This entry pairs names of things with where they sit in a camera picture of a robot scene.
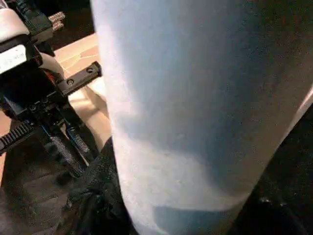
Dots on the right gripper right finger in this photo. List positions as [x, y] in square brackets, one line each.
[281, 208]

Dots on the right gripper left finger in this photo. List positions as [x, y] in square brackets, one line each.
[97, 195]

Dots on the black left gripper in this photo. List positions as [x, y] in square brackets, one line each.
[36, 98]

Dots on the white plastic table top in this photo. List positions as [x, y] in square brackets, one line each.
[78, 54]

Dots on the white plastic table leg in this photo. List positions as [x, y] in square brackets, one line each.
[183, 110]

